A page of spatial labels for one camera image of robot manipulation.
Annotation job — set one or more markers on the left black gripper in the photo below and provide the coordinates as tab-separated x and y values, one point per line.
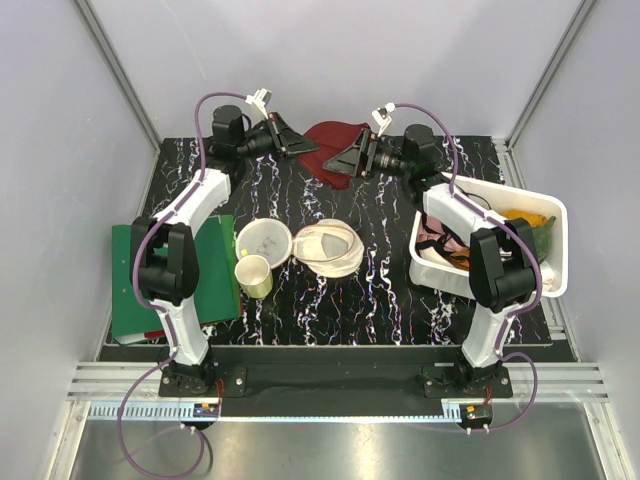
289	137

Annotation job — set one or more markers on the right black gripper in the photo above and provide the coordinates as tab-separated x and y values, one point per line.
347	161

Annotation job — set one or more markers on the dark red bra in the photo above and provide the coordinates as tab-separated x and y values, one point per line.
332	138

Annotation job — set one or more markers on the beige mesh laundry bag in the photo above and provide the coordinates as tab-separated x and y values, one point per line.
330	248

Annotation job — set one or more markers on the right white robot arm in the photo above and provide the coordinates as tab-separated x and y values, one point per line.
504	273

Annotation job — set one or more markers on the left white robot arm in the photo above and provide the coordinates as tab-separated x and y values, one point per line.
165	270

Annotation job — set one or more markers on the pink and black bra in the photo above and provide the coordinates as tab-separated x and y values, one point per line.
437	243

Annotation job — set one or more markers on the green folder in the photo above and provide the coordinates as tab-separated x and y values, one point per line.
217	296

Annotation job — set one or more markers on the white plastic bin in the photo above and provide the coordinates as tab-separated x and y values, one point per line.
498	198

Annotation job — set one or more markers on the cream paper cup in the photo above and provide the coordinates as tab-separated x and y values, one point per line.
254	275

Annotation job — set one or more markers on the orange cloth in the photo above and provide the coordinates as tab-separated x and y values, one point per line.
535	220

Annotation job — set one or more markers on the green cloth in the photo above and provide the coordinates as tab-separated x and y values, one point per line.
543	239

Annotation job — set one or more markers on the white garment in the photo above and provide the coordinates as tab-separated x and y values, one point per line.
547	275

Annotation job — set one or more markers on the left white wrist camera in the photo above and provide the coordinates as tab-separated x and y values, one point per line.
259	101

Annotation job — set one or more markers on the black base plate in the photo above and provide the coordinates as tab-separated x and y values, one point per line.
331	382

